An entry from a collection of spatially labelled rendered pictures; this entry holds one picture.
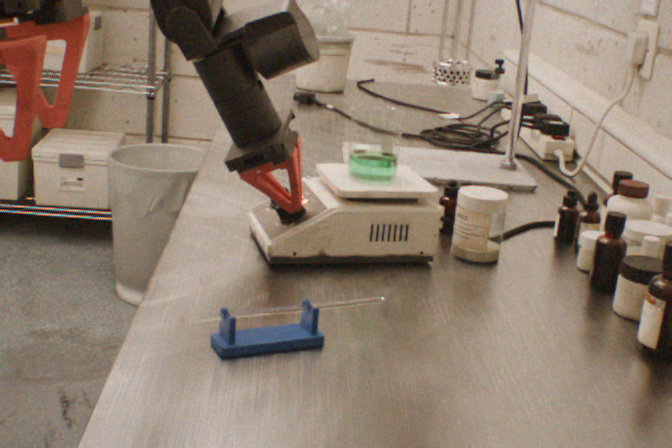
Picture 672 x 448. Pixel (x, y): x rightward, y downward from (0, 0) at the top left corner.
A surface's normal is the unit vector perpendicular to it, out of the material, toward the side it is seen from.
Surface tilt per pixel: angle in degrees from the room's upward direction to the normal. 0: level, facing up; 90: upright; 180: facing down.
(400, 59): 90
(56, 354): 0
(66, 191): 92
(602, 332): 0
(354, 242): 90
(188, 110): 90
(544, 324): 0
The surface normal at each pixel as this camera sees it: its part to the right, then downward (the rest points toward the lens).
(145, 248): -0.19, 0.34
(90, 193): 0.07, 0.34
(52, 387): 0.09, -0.95
